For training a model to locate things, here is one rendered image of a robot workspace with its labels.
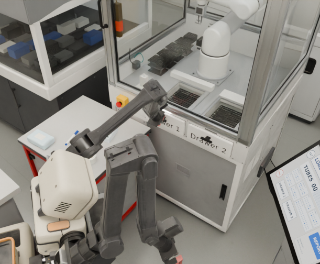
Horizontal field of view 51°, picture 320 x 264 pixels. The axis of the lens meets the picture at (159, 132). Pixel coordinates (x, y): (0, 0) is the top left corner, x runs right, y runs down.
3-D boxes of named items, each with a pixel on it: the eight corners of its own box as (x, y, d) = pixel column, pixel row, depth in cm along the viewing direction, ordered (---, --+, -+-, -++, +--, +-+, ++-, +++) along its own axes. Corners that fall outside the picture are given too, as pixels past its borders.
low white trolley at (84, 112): (102, 252, 238) (88, 184, 187) (43, 209, 264) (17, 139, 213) (151, 197, 273) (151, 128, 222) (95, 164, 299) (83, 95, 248)
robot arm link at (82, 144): (63, 151, 138) (71, 161, 137) (81, 135, 136) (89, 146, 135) (73, 148, 147) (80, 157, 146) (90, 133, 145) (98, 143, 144)
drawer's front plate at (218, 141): (229, 158, 195) (232, 144, 187) (186, 138, 207) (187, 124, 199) (230, 156, 196) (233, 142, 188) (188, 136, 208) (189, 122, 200)
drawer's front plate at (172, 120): (183, 136, 208) (184, 122, 200) (145, 118, 220) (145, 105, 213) (184, 134, 209) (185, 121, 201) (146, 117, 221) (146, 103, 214)
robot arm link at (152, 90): (151, 73, 133) (166, 93, 132) (155, 78, 146) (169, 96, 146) (66, 143, 138) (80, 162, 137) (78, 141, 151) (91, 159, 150)
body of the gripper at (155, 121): (165, 112, 197) (162, 108, 190) (157, 127, 195) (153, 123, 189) (156, 108, 199) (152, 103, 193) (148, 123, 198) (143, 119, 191)
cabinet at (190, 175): (225, 240, 246) (246, 166, 192) (118, 176, 289) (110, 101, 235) (274, 162, 304) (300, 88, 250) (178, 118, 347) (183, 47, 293)
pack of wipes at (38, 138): (55, 141, 211) (54, 136, 208) (44, 151, 205) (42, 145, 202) (39, 132, 217) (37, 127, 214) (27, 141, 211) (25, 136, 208)
